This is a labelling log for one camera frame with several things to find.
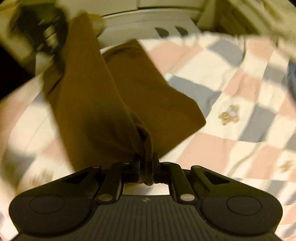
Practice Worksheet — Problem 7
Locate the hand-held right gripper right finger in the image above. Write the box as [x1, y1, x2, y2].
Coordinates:
[151, 154, 234, 205]

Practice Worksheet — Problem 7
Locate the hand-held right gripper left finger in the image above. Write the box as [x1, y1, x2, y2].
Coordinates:
[61, 155, 141, 205]

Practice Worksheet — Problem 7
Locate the brown sweater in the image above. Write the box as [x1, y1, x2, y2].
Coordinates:
[43, 11, 207, 187]

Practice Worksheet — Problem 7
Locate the white panel with oval holes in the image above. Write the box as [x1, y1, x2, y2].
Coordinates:
[99, 9, 201, 50]

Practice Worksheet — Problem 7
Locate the checkered bear print quilt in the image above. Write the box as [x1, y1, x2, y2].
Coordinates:
[0, 32, 296, 241]

